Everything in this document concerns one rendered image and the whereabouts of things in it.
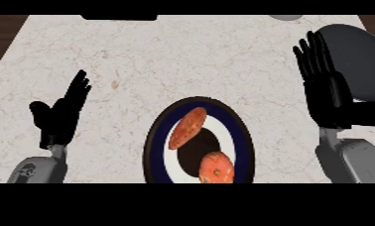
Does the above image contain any grey round object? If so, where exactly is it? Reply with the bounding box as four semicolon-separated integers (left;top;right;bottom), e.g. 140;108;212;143
269;15;305;22

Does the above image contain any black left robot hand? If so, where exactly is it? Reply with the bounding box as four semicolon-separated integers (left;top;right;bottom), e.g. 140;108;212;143
29;68;95;151

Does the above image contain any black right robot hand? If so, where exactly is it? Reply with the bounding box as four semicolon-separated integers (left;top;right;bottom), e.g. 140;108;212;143
292;30;375;130

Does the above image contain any dark blue rimmed plate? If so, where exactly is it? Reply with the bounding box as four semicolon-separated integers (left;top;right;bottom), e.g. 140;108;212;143
142;96;258;184

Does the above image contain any round orange vegetable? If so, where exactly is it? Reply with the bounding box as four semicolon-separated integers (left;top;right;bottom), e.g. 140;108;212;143
199;151;237;184

